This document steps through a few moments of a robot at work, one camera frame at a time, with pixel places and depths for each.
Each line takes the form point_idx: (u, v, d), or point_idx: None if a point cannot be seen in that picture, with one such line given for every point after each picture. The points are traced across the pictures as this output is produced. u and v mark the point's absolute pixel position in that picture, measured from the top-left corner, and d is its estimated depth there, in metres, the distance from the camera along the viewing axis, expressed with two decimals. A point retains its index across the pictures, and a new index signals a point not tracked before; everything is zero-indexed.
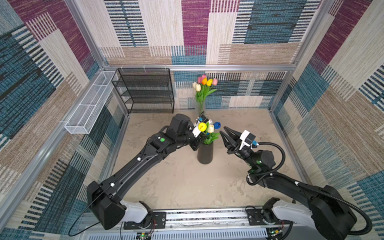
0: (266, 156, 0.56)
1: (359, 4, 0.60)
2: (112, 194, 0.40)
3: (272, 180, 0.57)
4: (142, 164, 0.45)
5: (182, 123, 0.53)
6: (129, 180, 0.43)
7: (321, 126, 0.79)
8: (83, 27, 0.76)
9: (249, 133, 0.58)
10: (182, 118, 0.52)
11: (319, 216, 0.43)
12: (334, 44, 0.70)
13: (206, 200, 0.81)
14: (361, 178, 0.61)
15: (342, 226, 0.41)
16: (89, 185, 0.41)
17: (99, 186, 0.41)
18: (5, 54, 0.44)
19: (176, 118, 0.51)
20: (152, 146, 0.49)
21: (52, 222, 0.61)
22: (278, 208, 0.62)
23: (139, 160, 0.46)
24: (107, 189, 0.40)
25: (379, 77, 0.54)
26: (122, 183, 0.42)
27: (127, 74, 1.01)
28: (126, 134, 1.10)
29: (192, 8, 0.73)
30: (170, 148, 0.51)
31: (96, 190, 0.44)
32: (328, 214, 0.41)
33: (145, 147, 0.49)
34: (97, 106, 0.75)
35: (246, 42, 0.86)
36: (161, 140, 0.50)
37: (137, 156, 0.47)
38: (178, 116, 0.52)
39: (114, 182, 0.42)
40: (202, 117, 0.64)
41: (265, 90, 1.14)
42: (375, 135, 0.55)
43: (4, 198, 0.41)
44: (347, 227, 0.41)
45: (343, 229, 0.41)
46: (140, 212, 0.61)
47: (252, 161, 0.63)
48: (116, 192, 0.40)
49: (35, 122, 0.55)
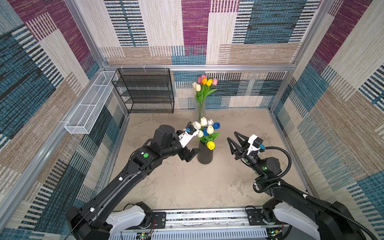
0: (274, 162, 0.58)
1: (359, 4, 0.60)
2: (92, 219, 0.38)
3: (279, 190, 0.57)
4: (124, 183, 0.44)
5: (164, 136, 0.51)
6: (110, 202, 0.41)
7: (321, 126, 0.79)
8: (83, 27, 0.76)
9: (256, 137, 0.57)
10: (164, 131, 0.49)
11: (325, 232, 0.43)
12: (334, 44, 0.70)
13: (206, 200, 0.81)
14: (361, 178, 0.61)
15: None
16: (70, 209, 0.39)
17: (79, 211, 0.39)
18: (5, 54, 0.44)
19: (157, 133, 0.49)
20: (135, 163, 0.47)
21: (52, 222, 0.61)
22: (281, 210, 0.62)
23: (121, 180, 0.44)
24: (87, 215, 0.39)
25: (379, 77, 0.54)
26: (103, 206, 0.40)
27: (127, 74, 1.01)
28: (126, 134, 1.10)
29: (192, 8, 0.73)
30: (155, 164, 0.49)
31: (77, 215, 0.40)
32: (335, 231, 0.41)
33: (128, 164, 0.47)
34: (97, 106, 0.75)
35: (246, 42, 0.86)
36: (145, 155, 0.49)
37: (118, 176, 0.45)
38: (161, 128, 0.50)
39: (94, 206, 0.40)
40: (189, 128, 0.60)
41: (265, 90, 1.14)
42: (375, 135, 0.55)
43: (4, 198, 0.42)
44: None
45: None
46: (136, 217, 0.60)
47: (259, 168, 0.64)
48: (96, 217, 0.39)
49: (35, 122, 0.55)
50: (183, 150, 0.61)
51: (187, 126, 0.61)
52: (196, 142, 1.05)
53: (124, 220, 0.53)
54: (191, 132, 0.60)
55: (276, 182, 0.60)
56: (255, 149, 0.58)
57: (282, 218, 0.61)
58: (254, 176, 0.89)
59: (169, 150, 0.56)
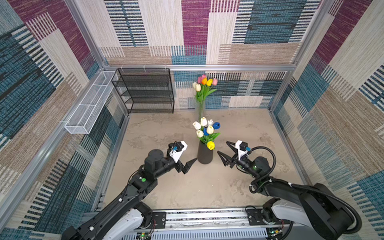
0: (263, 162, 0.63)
1: (359, 4, 0.60)
2: (90, 238, 0.40)
3: (270, 186, 0.61)
4: (122, 204, 0.48)
5: (153, 164, 0.55)
6: (108, 222, 0.45)
7: (321, 126, 0.79)
8: (83, 27, 0.76)
9: (241, 141, 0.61)
10: (153, 160, 0.54)
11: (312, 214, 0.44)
12: (334, 44, 0.70)
13: (206, 200, 0.81)
14: (361, 178, 0.61)
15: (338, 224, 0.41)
16: (67, 229, 0.41)
17: (77, 231, 0.41)
18: (5, 54, 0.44)
19: (147, 162, 0.53)
20: (133, 186, 0.53)
21: (52, 222, 0.61)
22: (277, 208, 0.62)
23: (120, 201, 0.49)
24: (86, 233, 0.41)
25: (379, 77, 0.54)
26: (102, 226, 0.43)
27: (127, 74, 1.01)
28: (126, 134, 1.10)
29: (192, 8, 0.73)
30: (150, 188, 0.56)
31: (76, 233, 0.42)
32: (317, 209, 0.43)
33: (127, 187, 0.53)
34: (97, 106, 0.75)
35: (246, 42, 0.86)
36: (143, 179, 0.56)
37: (118, 197, 0.49)
38: (150, 154, 0.55)
39: (93, 225, 0.43)
40: (176, 146, 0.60)
41: (265, 90, 1.14)
42: (375, 135, 0.55)
43: (4, 198, 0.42)
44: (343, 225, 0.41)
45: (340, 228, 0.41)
46: (133, 223, 0.60)
47: (251, 171, 0.70)
48: (95, 236, 0.41)
49: (35, 122, 0.55)
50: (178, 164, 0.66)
51: (174, 145, 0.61)
52: (196, 142, 1.05)
53: (115, 235, 0.52)
54: (179, 149, 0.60)
55: (267, 180, 0.64)
56: (243, 153, 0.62)
57: (282, 216, 0.61)
58: None
59: (162, 171, 0.61)
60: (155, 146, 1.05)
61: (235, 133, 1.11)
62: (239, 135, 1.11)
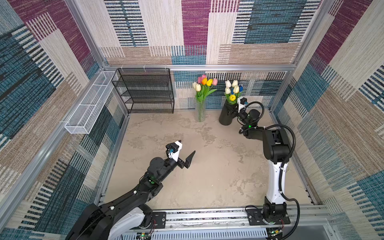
0: (254, 113, 0.82)
1: (359, 5, 0.60)
2: (111, 215, 0.44)
3: (254, 130, 0.80)
4: (135, 197, 0.53)
5: (155, 172, 0.59)
6: (124, 204, 0.49)
7: (321, 126, 0.79)
8: (83, 27, 0.76)
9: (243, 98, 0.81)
10: (155, 168, 0.58)
11: (265, 142, 0.65)
12: (334, 44, 0.70)
13: (206, 200, 0.81)
14: (361, 178, 0.61)
15: (278, 149, 0.61)
16: (88, 206, 0.44)
17: (99, 207, 0.45)
18: (5, 54, 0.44)
19: (149, 170, 0.58)
20: (143, 185, 0.59)
21: (52, 222, 0.61)
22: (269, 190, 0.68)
23: (135, 193, 0.54)
24: (106, 211, 0.45)
25: (379, 77, 0.54)
26: (120, 208, 0.47)
27: (127, 74, 1.01)
28: (126, 134, 1.10)
29: (192, 8, 0.73)
30: (157, 191, 0.63)
31: (95, 212, 0.45)
32: (269, 138, 0.63)
33: (139, 185, 0.59)
34: (97, 106, 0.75)
35: (246, 42, 0.86)
36: (152, 182, 0.63)
37: (133, 190, 0.55)
38: (152, 163, 0.59)
39: (113, 206, 0.47)
40: (172, 148, 0.69)
41: (265, 90, 1.14)
42: (375, 135, 0.55)
43: (4, 198, 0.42)
44: (280, 153, 0.61)
45: (277, 153, 0.61)
46: (135, 219, 0.60)
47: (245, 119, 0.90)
48: (115, 214, 0.45)
49: (35, 123, 0.55)
50: (179, 161, 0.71)
51: (170, 147, 0.70)
52: (196, 142, 1.05)
53: (120, 226, 0.52)
54: (175, 150, 0.69)
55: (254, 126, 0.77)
56: (242, 107, 0.92)
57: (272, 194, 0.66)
58: (254, 175, 0.89)
59: (166, 173, 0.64)
60: (155, 146, 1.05)
61: (234, 133, 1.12)
62: (239, 135, 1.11)
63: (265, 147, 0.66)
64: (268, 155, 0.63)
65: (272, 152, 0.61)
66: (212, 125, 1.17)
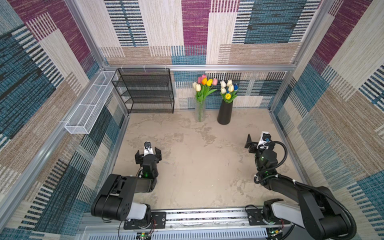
0: (270, 155, 0.66)
1: (359, 4, 0.60)
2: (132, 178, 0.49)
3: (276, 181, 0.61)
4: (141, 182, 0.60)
5: (150, 165, 0.70)
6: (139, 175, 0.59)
7: (321, 126, 0.79)
8: (83, 27, 0.76)
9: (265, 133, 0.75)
10: (149, 161, 0.69)
11: (305, 210, 0.45)
12: (334, 44, 0.70)
13: (206, 200, 0.81)
14: (361, 178, 0.61)
15: (330, 225, 0.41)
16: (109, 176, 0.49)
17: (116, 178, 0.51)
18: (5, 54, 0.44)
19: (144, 165, 0.68)
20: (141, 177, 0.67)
21: (52, 222, 0.61)
22: (277, 205, 0.63)
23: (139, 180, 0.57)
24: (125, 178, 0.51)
25: (379, 77, 0.54)
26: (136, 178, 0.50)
27: (127, 74, 1.01)
28: (126, 134, 1.10)
29: (192, 8, 0.73)
30: (153, 183, 0.70)
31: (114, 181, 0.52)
32: (313, 206, 0.43)
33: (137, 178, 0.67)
34: (97, 106, 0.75)
35: (246, 42, 0.86)
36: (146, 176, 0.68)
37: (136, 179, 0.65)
38: (146, 158, 0.70)
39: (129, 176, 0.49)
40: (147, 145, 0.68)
41: (265, 90, 1.14)
42: (375, 135, 0.55)
43: (4, 198, 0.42)
44: (333, 229, 0.41)
45: (331, 231, 0.41)
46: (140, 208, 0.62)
47: (260, 161, 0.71)
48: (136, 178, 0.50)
49: (35, 122, 0.55)
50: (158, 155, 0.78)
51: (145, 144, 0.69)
52: (196, 142, 1.05)
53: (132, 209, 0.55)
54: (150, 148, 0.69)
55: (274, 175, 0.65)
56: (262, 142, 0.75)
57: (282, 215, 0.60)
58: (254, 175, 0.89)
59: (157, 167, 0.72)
60: (155, 146, 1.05)
61: (234, 133, 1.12)
62: (239, 135, 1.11)
63: (305, 218, 0.46)
64: (315, 232, 0.43)
65: (322, 228, 0.41)
66: (212, 126, 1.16)
